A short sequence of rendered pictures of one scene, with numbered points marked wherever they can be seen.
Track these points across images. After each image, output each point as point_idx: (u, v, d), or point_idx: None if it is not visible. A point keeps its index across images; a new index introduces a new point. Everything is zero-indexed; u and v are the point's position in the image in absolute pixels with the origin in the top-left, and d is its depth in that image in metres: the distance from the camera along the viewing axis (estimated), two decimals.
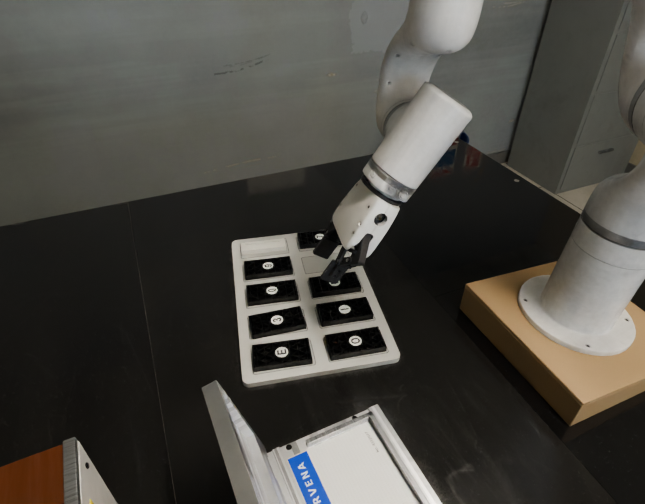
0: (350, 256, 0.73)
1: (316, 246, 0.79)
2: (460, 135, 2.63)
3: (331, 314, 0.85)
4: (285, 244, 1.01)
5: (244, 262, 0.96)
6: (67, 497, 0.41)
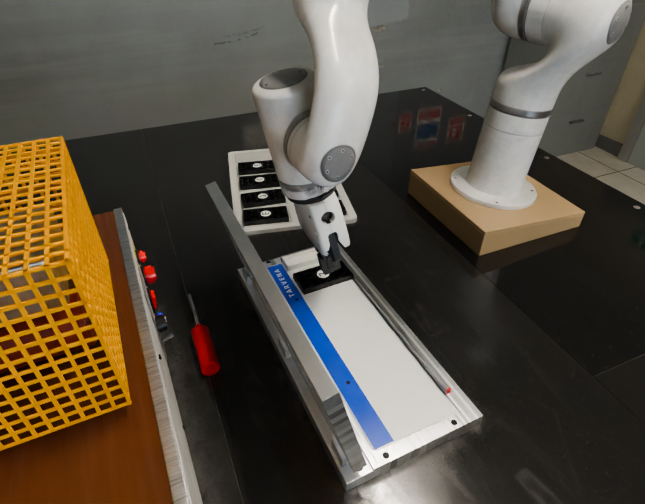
0: None
1: (319, 264, 0.77)
2: None
3: None
4: None
5: (237, 164, 1.20)
6: (119, 229, 0.64)
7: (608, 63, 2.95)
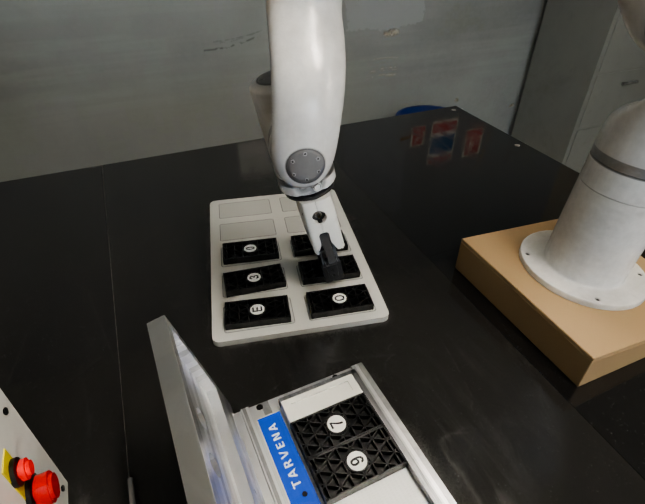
0: (333, 251, 0.72)
1: (316, 254, 0.79)
2: None
3: (314, 272, 0.77)
4: (360, 387, 0.57)
5: (307, 462, 0.50)
6: None
7: None
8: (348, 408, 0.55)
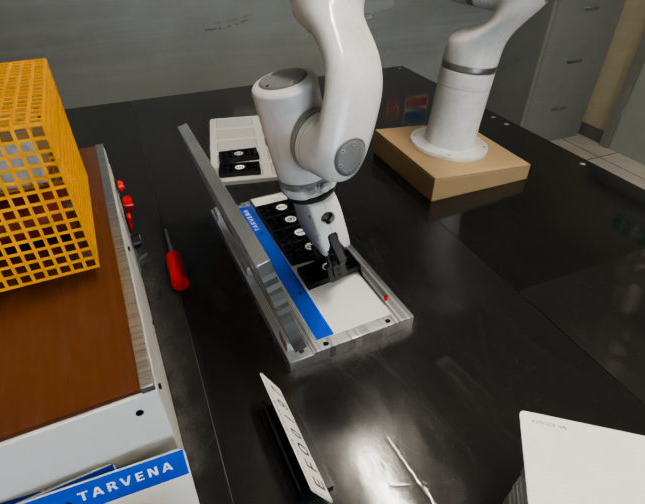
0: None
1: (313, 256, 0.79)
2: None
3: (288, 238, 0.85)
4: None
5: (263, 220, 0.90)
6: (99, 158, 0.74)
7: (588, 51, 3.05)
8: (289, 202, 0.95)
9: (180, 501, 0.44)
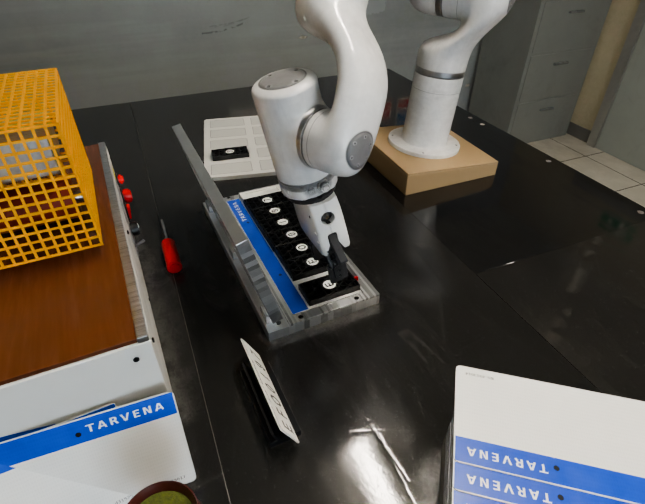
0: None
1: (312, 254, 0.79)
2: None
3: (271, 227, 0.95)
4: None
5: (250, 211, 0.99)
6: (102, 155, 0.83)
7: (575, 53, 3.14)
8: (274, 195, 1.04)
9: (170, 436, 0.53)
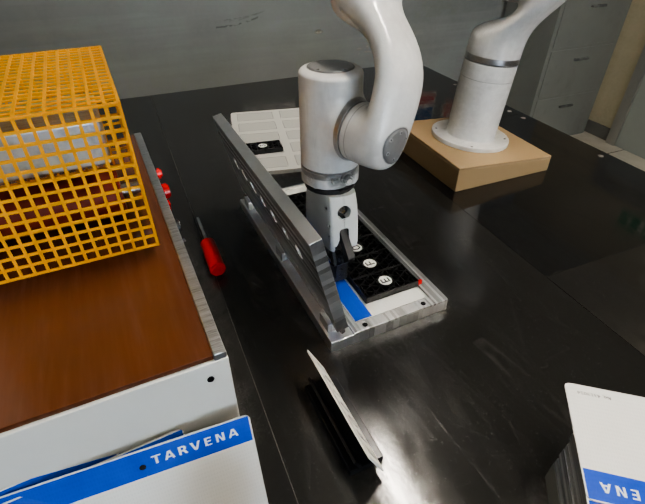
0: (342, 251, 0.72)
1: None
2: None
3: None
4: None
5: None
6: (140, 146, 0.76)
7: (595, 49, 3.06)
8: None
9: (243, 466, 0.46)
